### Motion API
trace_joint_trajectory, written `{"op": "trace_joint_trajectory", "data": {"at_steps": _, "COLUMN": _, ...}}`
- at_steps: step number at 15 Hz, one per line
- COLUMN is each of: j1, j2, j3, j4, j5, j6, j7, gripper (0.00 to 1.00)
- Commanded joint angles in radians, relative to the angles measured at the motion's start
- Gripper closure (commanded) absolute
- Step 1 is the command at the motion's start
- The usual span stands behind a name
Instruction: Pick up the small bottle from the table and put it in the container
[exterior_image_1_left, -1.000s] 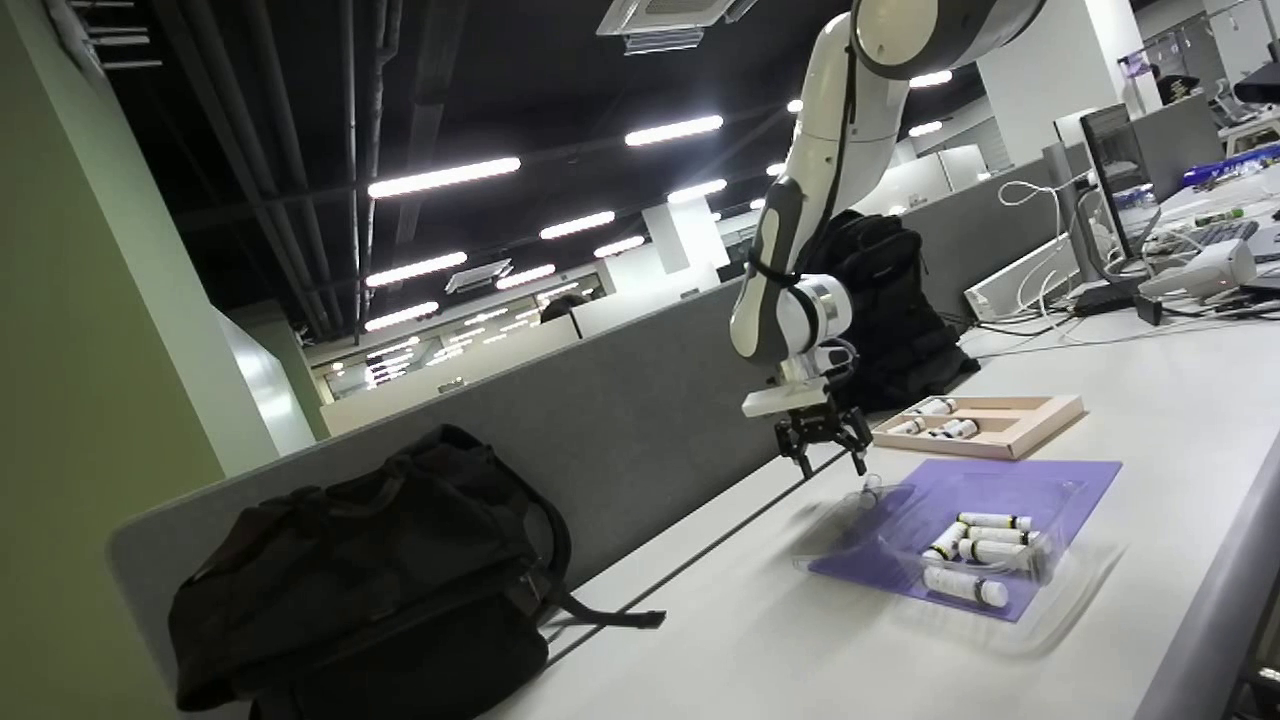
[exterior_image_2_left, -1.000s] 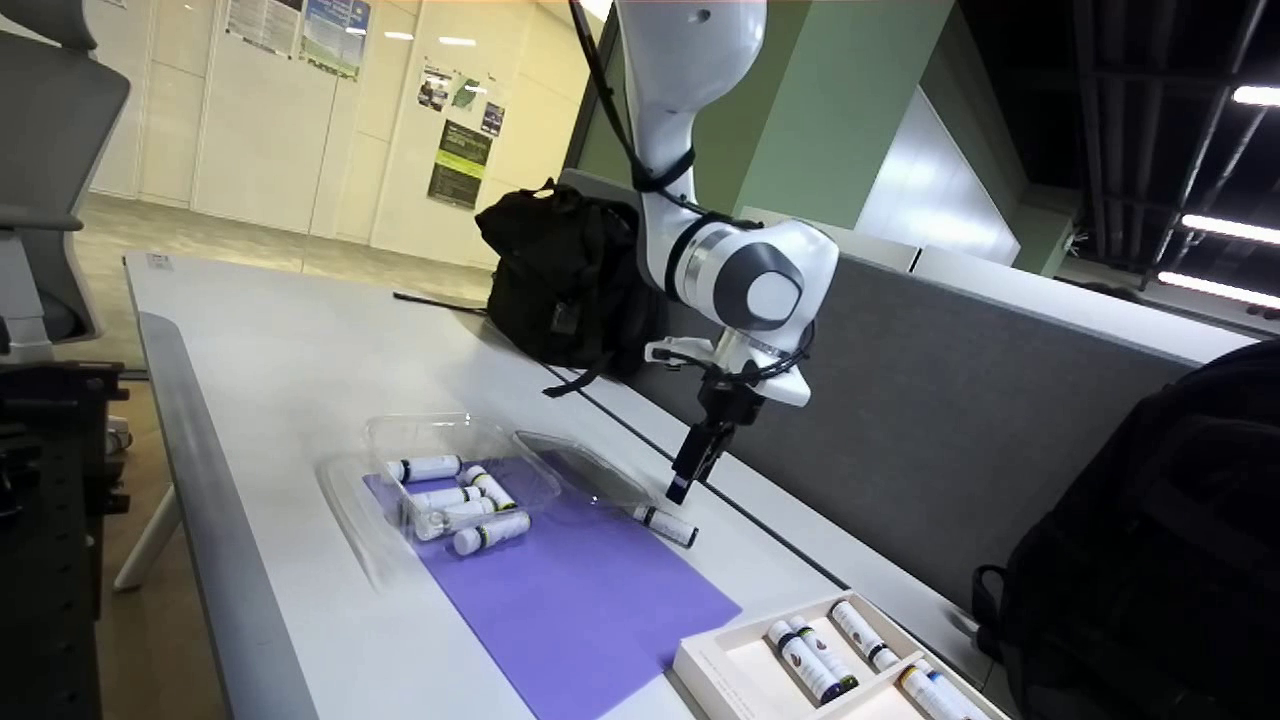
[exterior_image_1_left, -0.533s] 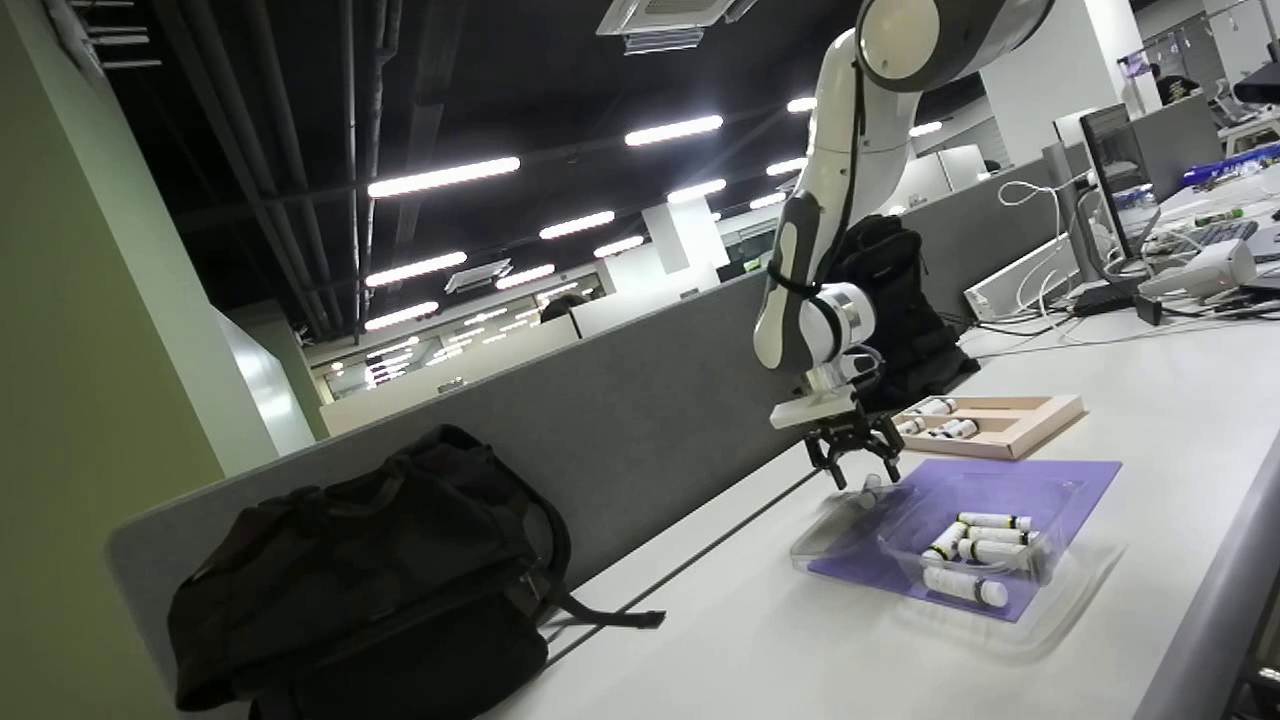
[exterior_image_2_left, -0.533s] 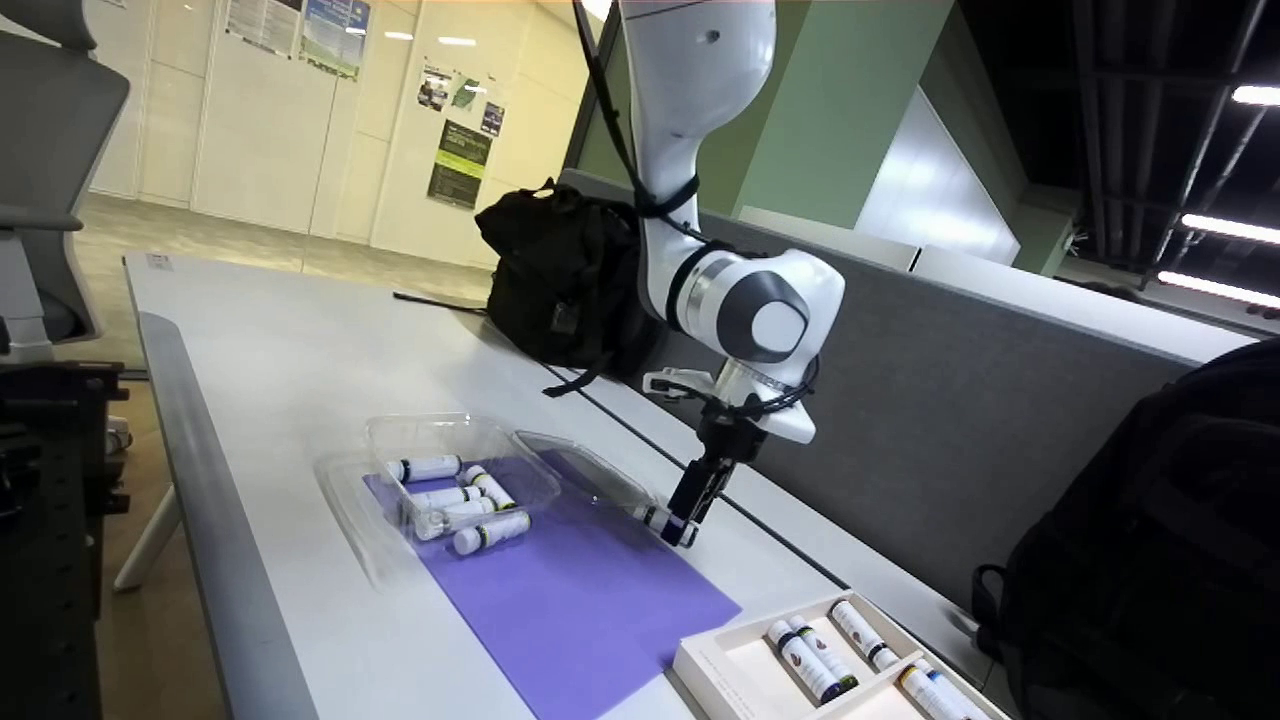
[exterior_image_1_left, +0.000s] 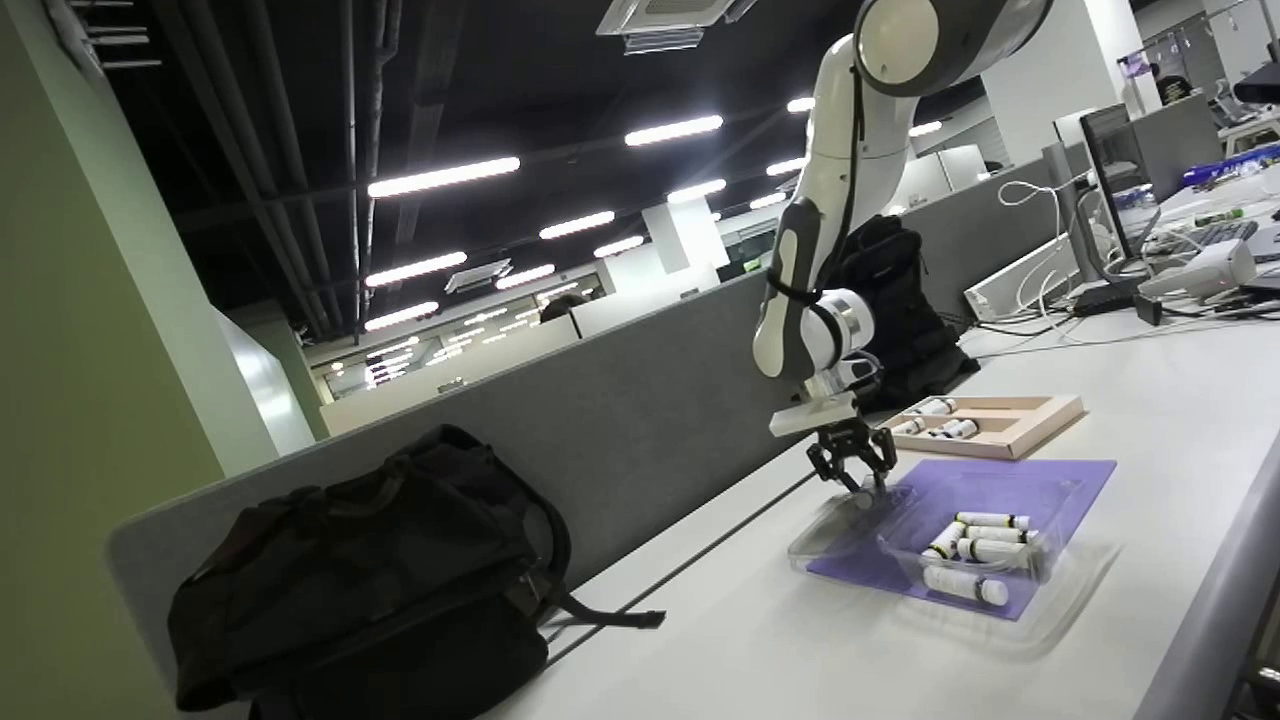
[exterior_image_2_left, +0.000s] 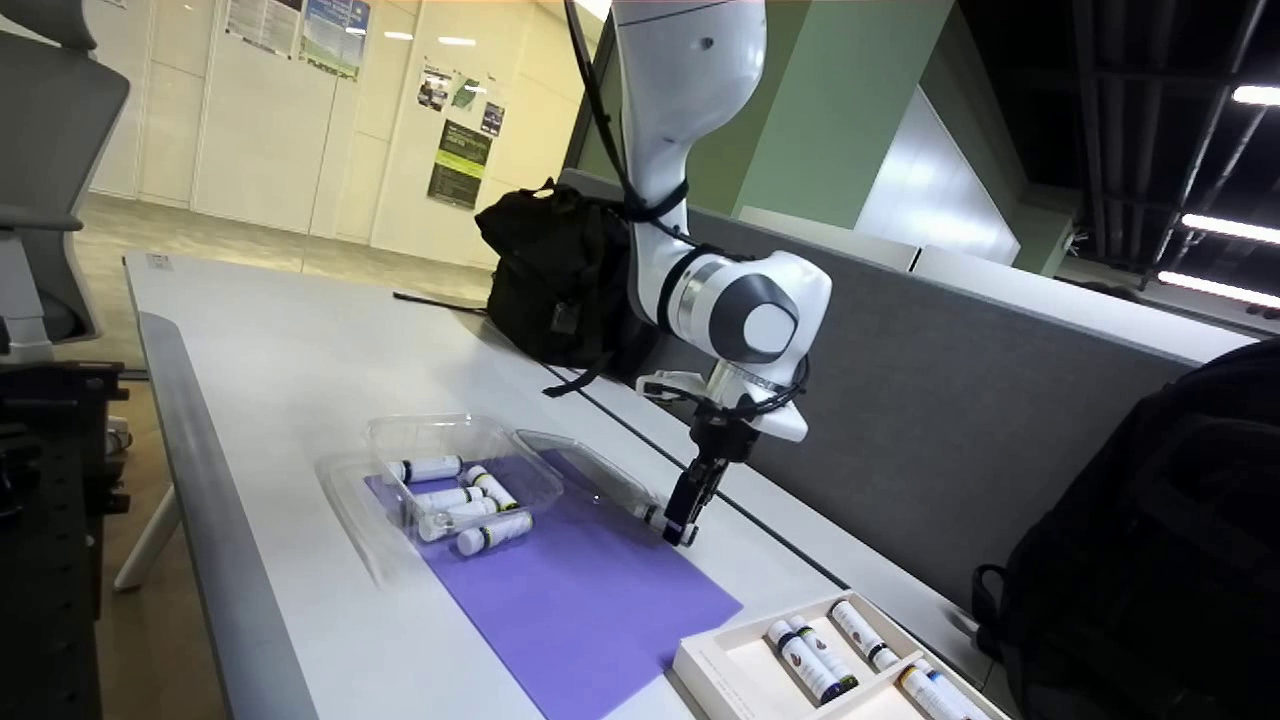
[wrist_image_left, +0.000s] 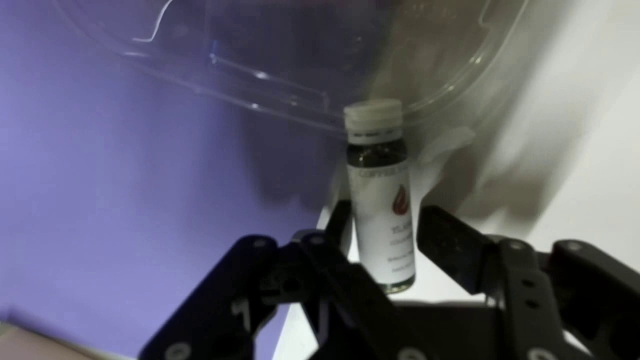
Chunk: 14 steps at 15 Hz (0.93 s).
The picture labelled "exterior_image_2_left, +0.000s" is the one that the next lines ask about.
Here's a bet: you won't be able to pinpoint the large wall poster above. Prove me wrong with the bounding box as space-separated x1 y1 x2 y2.
221 0 376 83

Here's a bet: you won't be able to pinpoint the large black backpack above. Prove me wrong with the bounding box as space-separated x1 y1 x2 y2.
968 334 1280 720

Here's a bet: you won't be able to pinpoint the grey divider panel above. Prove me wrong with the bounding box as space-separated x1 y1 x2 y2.
557 169 1255 615

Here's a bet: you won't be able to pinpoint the white bottle black band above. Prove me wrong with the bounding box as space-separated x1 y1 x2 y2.
763 615 865 707
897 661 993 720
823 594 905 676

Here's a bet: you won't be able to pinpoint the purple mat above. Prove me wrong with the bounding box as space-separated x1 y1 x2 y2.
362 448 743 720

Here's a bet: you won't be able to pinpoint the small black backpack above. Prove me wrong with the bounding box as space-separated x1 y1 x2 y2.
392 174 658 400

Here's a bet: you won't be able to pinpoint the dark green wall poster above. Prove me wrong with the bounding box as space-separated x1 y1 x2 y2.
425 115 496 210

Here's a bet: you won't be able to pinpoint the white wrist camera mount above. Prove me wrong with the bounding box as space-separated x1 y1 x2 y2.
636 371 814 448

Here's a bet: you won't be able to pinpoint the white table leg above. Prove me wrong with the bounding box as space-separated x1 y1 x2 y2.
108 479 183 594

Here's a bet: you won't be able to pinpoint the small white bottle black cap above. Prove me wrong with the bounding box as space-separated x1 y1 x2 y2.
382 448 464 486
636 500 702 551
408 496 496 544
457 463 518 516
449 509 537 560

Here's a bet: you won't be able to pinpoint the small wall photo sheets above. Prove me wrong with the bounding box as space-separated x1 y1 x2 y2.
412 63 510 141

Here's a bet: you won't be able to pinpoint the black side cabinet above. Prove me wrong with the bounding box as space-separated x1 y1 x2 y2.
0 357 135 720

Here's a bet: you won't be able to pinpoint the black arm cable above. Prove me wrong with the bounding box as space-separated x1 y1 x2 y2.
559 0 694 247

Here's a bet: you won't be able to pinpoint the grey office chair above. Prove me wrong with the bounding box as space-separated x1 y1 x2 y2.
0 0 135 357

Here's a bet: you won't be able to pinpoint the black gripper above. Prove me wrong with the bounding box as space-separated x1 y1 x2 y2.
656 395 767 551

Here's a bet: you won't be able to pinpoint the clear plastic container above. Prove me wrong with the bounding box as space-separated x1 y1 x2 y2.
312 413 568 581

